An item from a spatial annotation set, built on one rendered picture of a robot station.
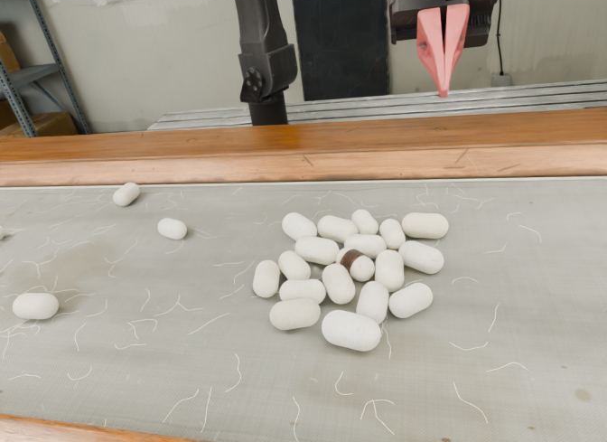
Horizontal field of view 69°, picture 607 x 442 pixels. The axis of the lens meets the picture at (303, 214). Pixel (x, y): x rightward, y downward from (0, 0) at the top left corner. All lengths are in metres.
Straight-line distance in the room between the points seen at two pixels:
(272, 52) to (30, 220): 0.40
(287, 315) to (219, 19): 2.24
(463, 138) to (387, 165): 0.08
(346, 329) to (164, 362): 0.12
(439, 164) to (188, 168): 0.28
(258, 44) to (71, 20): 2.22
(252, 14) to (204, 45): 1.83
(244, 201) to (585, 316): 0.31
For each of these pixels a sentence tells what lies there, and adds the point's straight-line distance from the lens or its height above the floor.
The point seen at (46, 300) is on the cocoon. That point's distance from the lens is 0.39.
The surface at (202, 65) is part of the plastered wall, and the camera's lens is 2.56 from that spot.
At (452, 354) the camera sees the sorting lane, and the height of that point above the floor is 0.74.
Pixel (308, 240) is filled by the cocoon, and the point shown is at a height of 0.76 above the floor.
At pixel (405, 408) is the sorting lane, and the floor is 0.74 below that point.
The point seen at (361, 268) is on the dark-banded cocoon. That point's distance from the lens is 0.32.
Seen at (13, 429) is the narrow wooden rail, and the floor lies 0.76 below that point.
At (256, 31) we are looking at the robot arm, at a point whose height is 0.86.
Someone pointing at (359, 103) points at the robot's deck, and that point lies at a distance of 0.92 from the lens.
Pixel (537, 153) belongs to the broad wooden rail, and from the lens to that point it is 0.49.
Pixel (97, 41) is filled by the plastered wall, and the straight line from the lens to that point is 2.81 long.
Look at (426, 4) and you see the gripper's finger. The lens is 0.48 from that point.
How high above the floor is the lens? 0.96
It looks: 32 degrees down
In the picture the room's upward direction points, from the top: 9 degrees counter-clockwise
